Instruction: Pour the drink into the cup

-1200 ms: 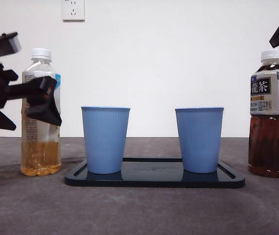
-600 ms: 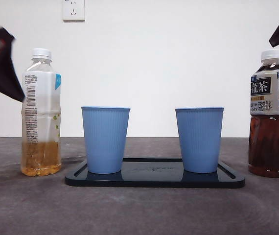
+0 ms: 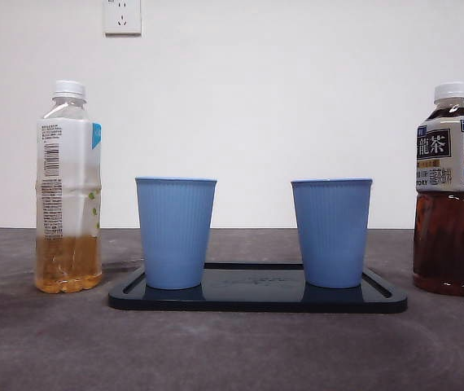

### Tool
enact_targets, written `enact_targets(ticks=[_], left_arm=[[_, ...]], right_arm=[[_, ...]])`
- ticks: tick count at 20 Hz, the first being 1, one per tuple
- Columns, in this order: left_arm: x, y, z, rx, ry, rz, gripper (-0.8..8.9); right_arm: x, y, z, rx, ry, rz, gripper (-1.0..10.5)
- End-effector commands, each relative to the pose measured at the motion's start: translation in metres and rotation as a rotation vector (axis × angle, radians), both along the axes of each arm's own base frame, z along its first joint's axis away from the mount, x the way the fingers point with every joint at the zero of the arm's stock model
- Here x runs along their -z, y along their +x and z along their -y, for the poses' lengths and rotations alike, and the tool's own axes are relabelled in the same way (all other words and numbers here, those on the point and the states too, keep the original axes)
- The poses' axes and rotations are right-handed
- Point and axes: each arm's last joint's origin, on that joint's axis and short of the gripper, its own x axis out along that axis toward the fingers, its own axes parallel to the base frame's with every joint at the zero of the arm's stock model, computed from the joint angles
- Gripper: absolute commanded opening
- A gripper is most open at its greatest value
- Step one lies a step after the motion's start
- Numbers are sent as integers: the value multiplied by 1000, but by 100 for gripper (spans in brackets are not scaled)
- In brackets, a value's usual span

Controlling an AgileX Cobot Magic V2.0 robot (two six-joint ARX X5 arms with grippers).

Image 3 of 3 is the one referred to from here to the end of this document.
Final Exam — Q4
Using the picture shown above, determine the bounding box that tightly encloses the dark oolong tea bottle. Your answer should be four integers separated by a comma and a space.
412, 81, 464, 297

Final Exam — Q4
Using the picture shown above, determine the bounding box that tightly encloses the clear bottle with yellow tea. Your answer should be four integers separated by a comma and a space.
34, 80, 104, 294

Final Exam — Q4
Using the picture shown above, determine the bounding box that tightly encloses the blue ribbed plastic cup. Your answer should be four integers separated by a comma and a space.
134, 176, 218, 291
291, 178, 374, 289

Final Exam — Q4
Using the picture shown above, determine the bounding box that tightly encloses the dark blue-green plastic tray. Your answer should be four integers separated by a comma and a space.
107, 261, 409, 314

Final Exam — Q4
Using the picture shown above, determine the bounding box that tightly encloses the white wall socket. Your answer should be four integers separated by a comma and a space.
103, 0, 142, 37

